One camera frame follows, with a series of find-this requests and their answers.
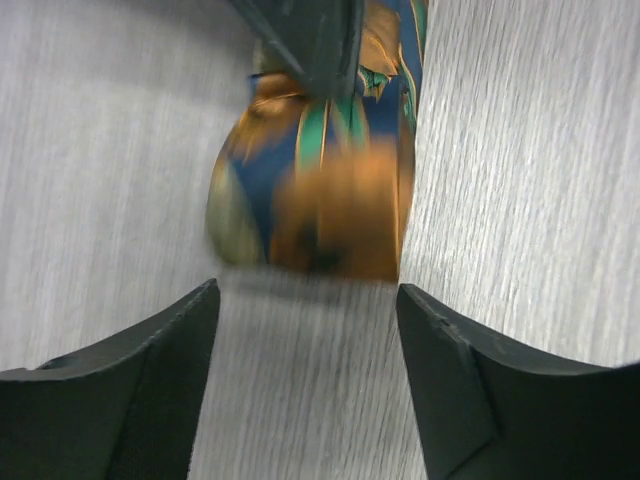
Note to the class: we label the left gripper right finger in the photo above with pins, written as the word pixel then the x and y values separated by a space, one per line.
pixel 490 407

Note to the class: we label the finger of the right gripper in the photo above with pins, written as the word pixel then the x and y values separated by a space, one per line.
pixel 318 40

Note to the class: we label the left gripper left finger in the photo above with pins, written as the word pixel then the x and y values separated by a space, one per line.
pixel 126 407

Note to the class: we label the floral patterned necktie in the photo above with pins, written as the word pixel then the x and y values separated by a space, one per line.
pixel 324 186

